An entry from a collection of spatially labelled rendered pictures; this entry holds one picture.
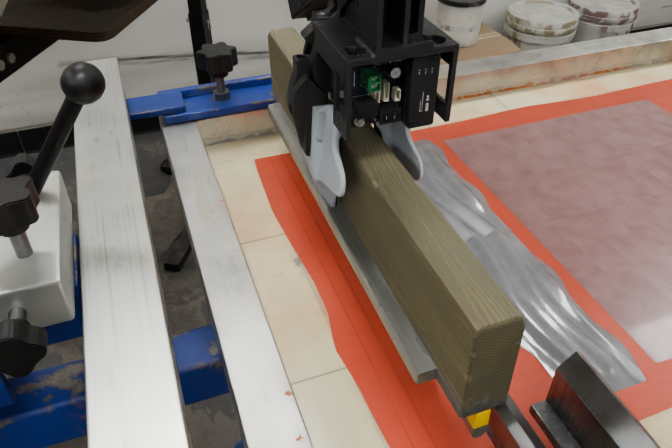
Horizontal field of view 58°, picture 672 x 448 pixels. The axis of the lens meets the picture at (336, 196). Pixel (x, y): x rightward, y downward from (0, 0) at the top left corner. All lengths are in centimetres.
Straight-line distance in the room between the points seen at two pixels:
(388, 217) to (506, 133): 40
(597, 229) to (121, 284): 44
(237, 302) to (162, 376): 12
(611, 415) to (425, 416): 13
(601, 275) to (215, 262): 34
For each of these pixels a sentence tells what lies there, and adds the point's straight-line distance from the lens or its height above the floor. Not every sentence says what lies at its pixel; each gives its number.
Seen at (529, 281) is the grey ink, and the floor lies 96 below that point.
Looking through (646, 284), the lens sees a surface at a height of 96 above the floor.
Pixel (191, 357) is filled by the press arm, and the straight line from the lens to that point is 55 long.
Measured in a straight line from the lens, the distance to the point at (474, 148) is 72.
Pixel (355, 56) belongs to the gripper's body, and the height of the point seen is 119.
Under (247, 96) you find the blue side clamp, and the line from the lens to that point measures 73.
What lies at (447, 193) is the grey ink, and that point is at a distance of 63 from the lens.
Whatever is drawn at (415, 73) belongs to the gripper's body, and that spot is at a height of 118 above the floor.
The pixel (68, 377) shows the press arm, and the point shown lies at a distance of 56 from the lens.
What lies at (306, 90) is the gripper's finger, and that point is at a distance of 42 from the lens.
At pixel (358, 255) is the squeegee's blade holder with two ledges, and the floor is 104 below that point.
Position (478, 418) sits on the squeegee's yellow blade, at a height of 103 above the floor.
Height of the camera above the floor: 133
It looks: 37 degrees down
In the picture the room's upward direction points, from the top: straight up
